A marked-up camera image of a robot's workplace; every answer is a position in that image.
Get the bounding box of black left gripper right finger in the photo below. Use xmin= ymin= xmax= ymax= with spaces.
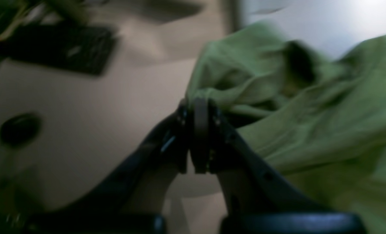
xmin=190 ymin=99 xmax=365 ymax=234

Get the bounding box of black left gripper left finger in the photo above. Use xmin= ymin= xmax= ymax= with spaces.
xmin=28 ymin=100 xmax=189 ymax=234

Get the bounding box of green t-shirt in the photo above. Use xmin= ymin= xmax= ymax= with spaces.
xmin=186 ymin=22 xmax=386 ymax=234

